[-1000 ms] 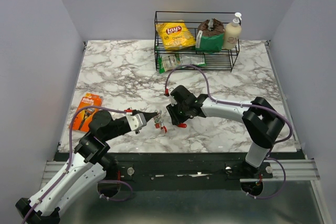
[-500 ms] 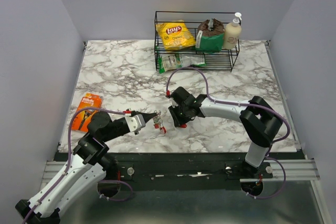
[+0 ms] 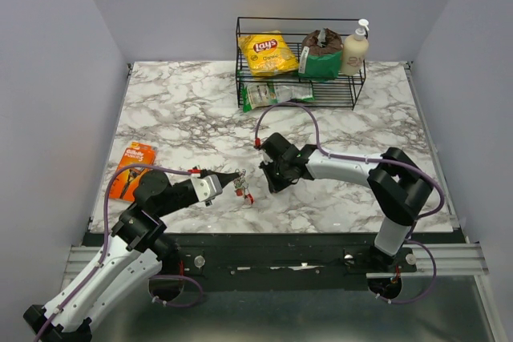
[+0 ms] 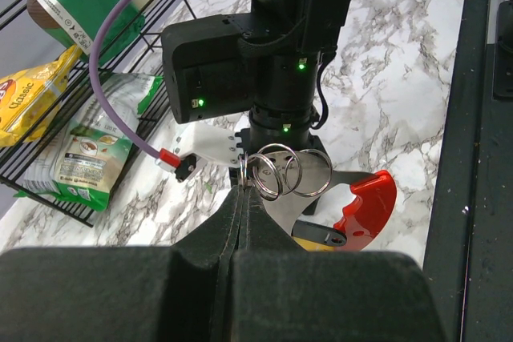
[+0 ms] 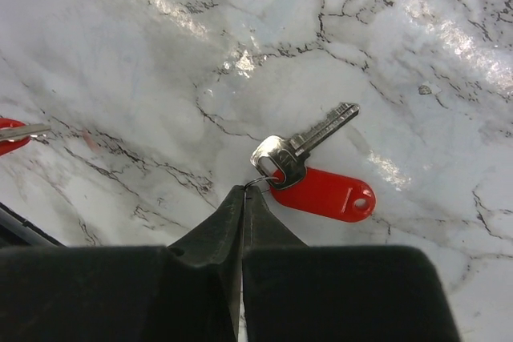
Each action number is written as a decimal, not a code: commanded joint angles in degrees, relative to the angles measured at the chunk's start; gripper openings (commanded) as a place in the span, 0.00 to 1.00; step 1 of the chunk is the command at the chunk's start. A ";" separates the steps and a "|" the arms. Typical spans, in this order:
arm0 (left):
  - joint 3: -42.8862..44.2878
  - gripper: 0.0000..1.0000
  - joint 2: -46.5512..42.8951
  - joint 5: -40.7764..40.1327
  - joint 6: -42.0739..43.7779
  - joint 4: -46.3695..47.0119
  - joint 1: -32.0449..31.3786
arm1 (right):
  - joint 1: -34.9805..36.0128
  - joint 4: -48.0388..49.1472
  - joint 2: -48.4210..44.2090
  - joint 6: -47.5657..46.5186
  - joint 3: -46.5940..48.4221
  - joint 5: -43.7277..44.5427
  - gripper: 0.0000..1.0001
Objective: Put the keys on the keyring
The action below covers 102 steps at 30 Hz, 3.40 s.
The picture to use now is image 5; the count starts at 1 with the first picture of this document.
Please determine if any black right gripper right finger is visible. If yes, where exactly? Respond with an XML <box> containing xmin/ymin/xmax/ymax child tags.
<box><xmin>242</xmin><ymin>189</ymin><xmax>308</xmax><ymax>262</ymax></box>

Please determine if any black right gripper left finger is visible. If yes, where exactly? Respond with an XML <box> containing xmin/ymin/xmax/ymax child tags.
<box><xmin>168</xmin><ymin>186</ymin><xmax>244</xmax><ymax>318</ymax></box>

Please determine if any lone key with red tag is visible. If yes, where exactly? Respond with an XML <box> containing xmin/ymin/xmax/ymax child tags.
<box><xmin>250</xmin><ymin>103</ymin><xmax>377</xmax><ymax>223</ymax></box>

